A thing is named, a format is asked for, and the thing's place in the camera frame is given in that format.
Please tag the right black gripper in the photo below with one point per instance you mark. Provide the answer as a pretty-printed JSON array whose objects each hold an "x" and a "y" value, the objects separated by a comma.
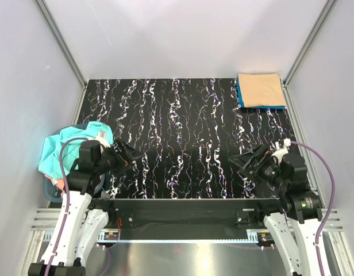
[{"x": 247, "y": 157}]

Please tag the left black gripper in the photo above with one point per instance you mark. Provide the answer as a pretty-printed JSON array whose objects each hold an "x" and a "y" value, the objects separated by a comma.
[{"x": 124, "y": 158}]

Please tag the teal t-shirt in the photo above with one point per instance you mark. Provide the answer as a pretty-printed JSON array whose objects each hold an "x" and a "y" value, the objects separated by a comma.
[{"x": 68, "y": 141}]

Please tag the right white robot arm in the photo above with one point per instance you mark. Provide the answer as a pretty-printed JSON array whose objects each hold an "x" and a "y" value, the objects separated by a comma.
[{"x": 292, "y": 220}]

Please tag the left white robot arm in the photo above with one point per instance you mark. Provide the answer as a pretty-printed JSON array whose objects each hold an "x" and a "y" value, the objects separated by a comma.
[{"x": 82, "y": 217}]

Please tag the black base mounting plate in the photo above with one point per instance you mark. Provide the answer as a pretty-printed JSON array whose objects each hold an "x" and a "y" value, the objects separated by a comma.
[{"x": 194, "y": 214}]

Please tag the pink t-shirt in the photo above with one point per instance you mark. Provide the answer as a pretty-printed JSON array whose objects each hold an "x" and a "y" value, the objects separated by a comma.
[{"x": 59, "y": 183}]

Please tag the folded blue t-shirt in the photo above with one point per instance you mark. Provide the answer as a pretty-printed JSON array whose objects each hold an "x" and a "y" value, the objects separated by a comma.
[{"x": 242, "y": 104}]

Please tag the folded beige t-shirt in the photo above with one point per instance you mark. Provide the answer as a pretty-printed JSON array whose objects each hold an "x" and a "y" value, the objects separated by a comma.
[{"x": 261, "y": 89}]

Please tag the blue plastic basket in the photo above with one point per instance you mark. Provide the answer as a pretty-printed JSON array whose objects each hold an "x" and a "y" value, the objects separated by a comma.
[{"x": 51, "y": 192}]

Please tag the white slotted cable duct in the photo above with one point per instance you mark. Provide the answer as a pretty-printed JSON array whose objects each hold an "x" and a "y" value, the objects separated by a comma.
[{"x": 183, "y": 236}]

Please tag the left aluminium frame post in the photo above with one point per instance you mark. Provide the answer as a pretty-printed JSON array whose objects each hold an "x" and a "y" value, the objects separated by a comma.
[{"x": 56, "y": 33}]

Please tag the aluminium frame post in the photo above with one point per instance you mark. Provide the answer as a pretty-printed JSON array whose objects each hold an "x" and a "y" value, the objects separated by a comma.
[
  {"x": 56, "y": 33},
  {"x": 314, "y": 32}
]

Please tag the right aluminium frame post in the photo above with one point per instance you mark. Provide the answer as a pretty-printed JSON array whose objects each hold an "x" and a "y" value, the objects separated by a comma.
[{"x": 314, "y": 32}]

